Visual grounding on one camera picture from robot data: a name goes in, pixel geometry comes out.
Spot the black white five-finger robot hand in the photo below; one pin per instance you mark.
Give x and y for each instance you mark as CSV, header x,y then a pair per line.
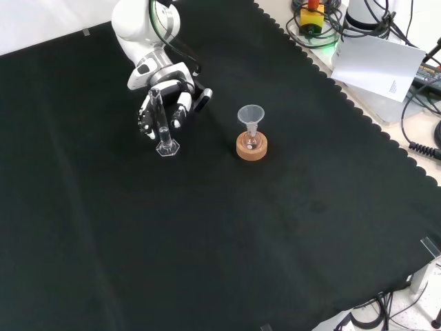
x,y
172,74

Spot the clear glass graduated cylinder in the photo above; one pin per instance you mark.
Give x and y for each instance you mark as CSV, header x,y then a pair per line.
x,y
165,139

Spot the clear plastic funnel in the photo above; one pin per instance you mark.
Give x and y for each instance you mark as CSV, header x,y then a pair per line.
x,y
251,115

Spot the small round-bottom glass flask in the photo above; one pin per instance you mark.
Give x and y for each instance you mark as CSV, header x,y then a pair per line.
x,y
250,141

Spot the yellow stop button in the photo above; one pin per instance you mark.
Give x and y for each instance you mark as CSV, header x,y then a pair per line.
x,y
311,20

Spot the black bench cloth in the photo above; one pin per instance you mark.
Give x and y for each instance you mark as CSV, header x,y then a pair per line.
x,y
206,224

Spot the white cylindrical base black band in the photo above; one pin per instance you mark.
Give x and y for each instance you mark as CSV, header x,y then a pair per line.
x,y
365,13

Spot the pale white board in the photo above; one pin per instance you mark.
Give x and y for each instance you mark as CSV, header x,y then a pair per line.
x,y
375,65

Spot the black power supply brick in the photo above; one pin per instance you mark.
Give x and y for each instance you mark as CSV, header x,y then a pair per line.
x,y
429,74

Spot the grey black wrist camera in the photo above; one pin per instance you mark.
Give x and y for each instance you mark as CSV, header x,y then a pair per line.
x,y
203,99

